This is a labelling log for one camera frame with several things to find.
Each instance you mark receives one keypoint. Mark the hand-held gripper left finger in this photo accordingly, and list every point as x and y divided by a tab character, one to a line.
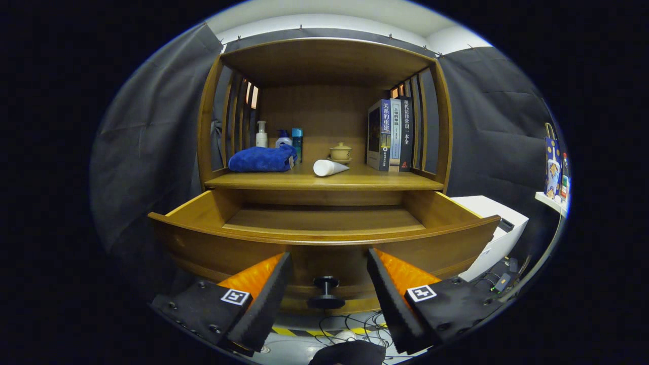
266	304

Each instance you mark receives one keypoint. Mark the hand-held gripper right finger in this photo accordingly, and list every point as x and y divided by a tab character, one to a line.
393	304

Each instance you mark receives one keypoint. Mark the black drawer knob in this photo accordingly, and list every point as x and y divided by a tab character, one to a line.
326	302

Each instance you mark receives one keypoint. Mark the wooden drawer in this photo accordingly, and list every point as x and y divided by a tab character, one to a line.
329	220

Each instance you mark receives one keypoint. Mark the white and green tube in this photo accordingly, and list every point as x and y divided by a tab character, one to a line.
327	168

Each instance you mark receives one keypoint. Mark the wooden countertop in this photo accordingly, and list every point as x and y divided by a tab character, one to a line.
355	180

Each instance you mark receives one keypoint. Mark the wooden cabinet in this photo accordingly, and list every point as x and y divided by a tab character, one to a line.
324	111

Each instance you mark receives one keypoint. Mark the yellow black floor tape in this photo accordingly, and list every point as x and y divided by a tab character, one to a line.
284	331

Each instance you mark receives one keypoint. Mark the person's dark clothing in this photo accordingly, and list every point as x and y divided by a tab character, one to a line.
350	353

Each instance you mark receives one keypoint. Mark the white box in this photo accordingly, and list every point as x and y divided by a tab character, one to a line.
487	208

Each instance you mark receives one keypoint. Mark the blue folded towel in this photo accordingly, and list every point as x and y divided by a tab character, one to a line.
261	159

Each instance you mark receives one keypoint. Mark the beige lidded teacup with saucer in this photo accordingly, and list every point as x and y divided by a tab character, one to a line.
340	152

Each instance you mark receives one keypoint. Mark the white bottle with blue cap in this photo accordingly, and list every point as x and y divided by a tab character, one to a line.
283	142

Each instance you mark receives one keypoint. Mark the teal bottle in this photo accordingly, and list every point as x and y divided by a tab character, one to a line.
297	142

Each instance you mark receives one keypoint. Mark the white pump bottle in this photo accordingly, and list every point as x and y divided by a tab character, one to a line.
261	138

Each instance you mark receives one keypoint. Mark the pale spine book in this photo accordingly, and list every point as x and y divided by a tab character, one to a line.
395	137

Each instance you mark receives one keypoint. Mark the black spine book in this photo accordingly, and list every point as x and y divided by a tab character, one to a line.
406	137

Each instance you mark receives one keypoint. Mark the black backdrop cloth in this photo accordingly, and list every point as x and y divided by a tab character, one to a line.
487	126

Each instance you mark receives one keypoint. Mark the patterned paper cup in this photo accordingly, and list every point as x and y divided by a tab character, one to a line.
552	177

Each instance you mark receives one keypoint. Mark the red label water bottle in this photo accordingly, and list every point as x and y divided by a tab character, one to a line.
564	185

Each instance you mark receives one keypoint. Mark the blue dotted gift bag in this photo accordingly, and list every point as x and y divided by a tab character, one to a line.
551	149

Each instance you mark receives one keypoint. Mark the white wall shelf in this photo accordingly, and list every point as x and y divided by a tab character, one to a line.
550	204

